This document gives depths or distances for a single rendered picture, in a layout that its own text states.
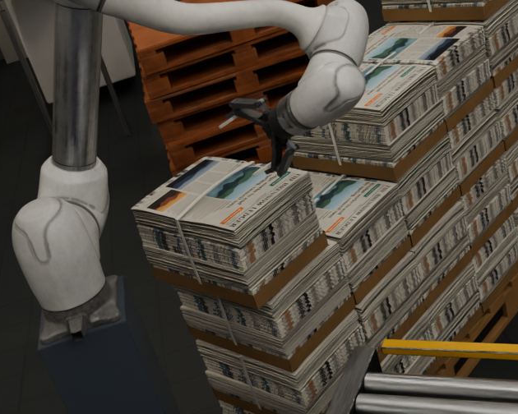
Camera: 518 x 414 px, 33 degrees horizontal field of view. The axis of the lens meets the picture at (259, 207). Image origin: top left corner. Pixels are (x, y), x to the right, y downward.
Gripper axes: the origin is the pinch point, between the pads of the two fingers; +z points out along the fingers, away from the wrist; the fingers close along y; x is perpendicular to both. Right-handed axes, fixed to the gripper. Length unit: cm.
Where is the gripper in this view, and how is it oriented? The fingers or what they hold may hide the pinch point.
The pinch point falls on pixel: (242, 147)
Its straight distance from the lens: 203.8
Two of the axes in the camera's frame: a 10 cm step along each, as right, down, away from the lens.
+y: 5.7, 8.2, 1.1
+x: 6.3, -5.2, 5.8
